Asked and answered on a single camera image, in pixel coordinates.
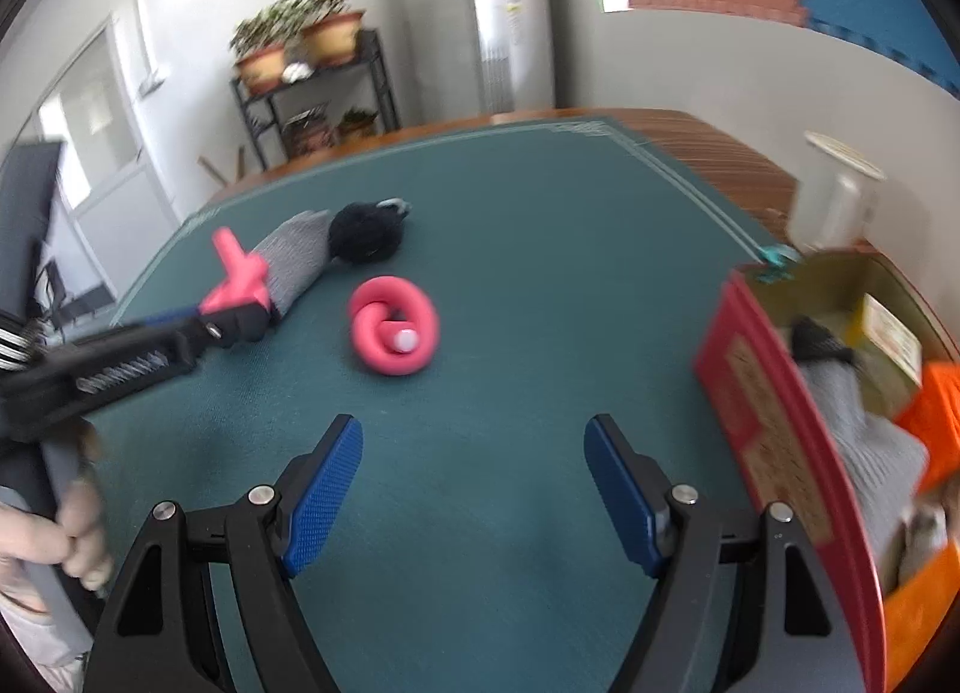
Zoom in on small grey knit glove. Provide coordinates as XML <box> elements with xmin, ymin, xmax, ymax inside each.
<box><xmin>254</xmin><ymin>211</ymin><xmax>332</xmax><ymax>319</ymax></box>

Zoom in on black fuzzy pompom keychain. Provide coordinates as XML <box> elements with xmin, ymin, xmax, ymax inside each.
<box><xmin>327</xmin><ymin>197</ymin><xmax>412</xmax><ymax>266</ymax></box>

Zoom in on pink twisted rubber toy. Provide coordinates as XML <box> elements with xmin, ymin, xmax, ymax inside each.
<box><xmin>348</xmin><ymin>275</ymin><xmax>441</xmax><ymax>376</ymax></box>

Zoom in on large grey knit glove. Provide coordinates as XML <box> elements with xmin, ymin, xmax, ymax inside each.
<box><xmin>789</xmin><ymin>317</ymin><xmax>929</xmax><ymax>568</ymax></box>

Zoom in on yellow cardboard box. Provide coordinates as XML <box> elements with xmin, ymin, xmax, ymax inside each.
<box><xmin>846</xmin><ymin>293</ymin><xmax>923</xmax><ymax>388</ymax></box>

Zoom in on white mesh sachet bag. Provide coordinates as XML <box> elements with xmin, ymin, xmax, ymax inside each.
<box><xmin>898</xmin><ymin>500</ymin><xmax>955</xmax><ymax>583</ymax></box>

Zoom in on light orange embossed toy cube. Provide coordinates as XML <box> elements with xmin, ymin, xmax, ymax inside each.
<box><xmin>884</xmin><ymin>540</ymin><xmax>960</xmax><ymax>691</ymax></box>

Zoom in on person's left hand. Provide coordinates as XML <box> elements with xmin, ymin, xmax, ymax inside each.
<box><xmin>2</xmin><ymin>475</ymin><xmax>112</xmax><ymax>618</ymax></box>

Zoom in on black metal chair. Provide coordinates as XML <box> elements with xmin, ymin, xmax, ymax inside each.
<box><xmin>37</xmin><ymin>259</ymin><xmax>116</xmax><ymax>334</ymax></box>

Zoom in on white door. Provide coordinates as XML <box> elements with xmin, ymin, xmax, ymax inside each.
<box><xmin>31</xmin><ymin>23</ymin><xmax>179</xmax><ymax>300</ymax></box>

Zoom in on red tin storage box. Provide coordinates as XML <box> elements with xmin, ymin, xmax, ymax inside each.
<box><xmin>695</xmin><ymin>250</ymin><xmax>958</xmax><ymax>691</ymax></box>

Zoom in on wooden sticks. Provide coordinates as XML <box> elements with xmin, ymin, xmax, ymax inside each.
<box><xmin>197</xmin><ymin>145</ymin><xmax>248</xmax><ymax>188</ymax></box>

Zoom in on green table mat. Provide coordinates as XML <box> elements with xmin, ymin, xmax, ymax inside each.
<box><xmin>96</xmin><ymin>121</ymin><xmax>771</xmax><ymax>691</ymax></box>

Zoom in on dark decorated pot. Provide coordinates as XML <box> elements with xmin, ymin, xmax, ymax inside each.
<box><xmin>283</xmin><ymin>106</ymin><xmax>337</xmax><ymax>158</ymax></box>

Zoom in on small bonsai pot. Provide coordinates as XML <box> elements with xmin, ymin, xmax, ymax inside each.
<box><xmin>337</xmin><ymin>106</ymin><xmax>377</xmax><ymax>145</ymax></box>

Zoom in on black metal plant shelf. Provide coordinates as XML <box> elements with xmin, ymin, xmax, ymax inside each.
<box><xmin>229</xmin><ymin>28</ymin><xmax>404</xmax><ymax>172</ymax></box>

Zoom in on left terracotta plant pot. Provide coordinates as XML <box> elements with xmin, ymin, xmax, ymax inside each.
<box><xmin>235</xmin><ymin>43</ymin><xmax>286</xmax><ymax>95</ymax></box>

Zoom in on terracotta plant pot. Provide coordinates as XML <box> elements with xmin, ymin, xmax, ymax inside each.
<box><xmin>235</xmin><ymin>43</ymin><xmax>286</xmax><ymax>95</ymax></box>
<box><xmin>299</xmin><ymin>10</ymin><xmax>364</xmax><ymax>67</ymax></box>

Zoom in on white stone ornament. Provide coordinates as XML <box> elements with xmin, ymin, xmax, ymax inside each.
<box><xmin>281</xmin><ymin>61</ymin><xmax>314</xmax><ymax>83</ymax></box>

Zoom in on small teal clip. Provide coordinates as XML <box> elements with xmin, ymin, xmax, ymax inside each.
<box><xmin>755</xmin><ymin>244</ymin><xmax>802</xmax><ymax>283</ymax></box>

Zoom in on right terracotta plant pot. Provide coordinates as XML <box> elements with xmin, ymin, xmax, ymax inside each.
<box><xmin>299</xmin><ymin>10</ymin><xmax>364</xmax><ymax>67</ymax></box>

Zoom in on white standing air conditioner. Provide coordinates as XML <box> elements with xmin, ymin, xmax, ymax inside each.
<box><xmin>385</xmin><ymin>0</ymin><xmax>557</xmax><ymax>125</ymax></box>

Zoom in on white plastic jar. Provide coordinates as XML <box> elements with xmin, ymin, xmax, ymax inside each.
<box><xmin>788</xmin><ymin>131</ymin><xmax>887</xmax><ymax>253</ymax></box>

